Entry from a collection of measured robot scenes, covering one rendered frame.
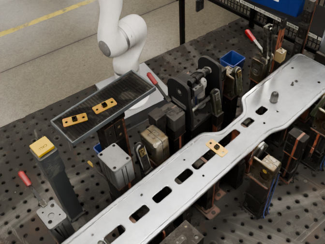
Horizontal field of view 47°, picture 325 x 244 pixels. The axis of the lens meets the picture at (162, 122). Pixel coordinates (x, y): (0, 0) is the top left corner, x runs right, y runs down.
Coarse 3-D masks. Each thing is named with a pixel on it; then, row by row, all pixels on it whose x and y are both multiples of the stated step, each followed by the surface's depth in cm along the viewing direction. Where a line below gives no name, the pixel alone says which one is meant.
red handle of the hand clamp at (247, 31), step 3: (246, 30) 160; (249, 30) 159; (246, 33) 160; (249, 33) 159; (249, 36) 159; (252, 36) 159; (252, 39) 159; (255, 39) 160; (252, 42) 160; (255, 42) 159; (255, 45) 160; (258, 45) 159; (258, 48) 160; (261, 48) 160; (261, 51) 159
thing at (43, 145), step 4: (44, 136) 126; (40, 140) 125; (44, 140) 125; (48, 140) 125; (32, 144) 124; (36, 144) 124; (40, 144) 124; (44, 144) 124; (48, 144) 124; (52, 144) 123; (32, 148) 123; (36, 148) 123; (40, 148) 123; (44, 148) 123; (48, 148) 122; (52, 148) 123; (36, 152) 122; (40, 152) 121; (44, 152) 122; (40, 156) 121
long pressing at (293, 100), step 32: (288, 64) 166; (320, 64) 165; (256, 96) 154; (288, 96) 153; (320, 96) 153; (224, 128) 144; (256, 128) 144; (192, 160) 136; (224, 160) 135; (128, 192) 128; (192, 192) 127; (96, 224) 122; (128, 224) 121; (160, 224) 120
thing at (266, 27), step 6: (270, 24) 150; (264, 30) 150; (270, 30) 149; (276, 30) 148; (264, 36) 152; (270, 36) 153; (264, 42) 154; (270, 42) 155; (264, 48) 156; (270, 48) 157; (264, 54) 158; (270, 54) 159; (270, 60) 161
